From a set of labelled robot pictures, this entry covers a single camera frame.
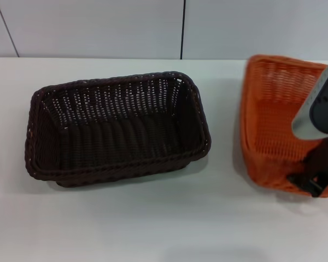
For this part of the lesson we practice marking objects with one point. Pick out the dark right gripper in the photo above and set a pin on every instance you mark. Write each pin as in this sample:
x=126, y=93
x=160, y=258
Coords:
x=321, y=157

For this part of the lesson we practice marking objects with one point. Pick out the orange-yellow wicker basket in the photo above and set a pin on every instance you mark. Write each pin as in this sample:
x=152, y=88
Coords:
x=268, y=122

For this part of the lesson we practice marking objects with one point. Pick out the silver and black right robot arm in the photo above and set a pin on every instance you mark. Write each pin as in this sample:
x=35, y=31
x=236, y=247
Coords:
x=317, y=106

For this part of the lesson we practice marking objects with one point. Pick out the dark brown wicker basket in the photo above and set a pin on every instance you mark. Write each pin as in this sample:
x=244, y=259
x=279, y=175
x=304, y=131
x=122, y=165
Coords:
x=117, y=136

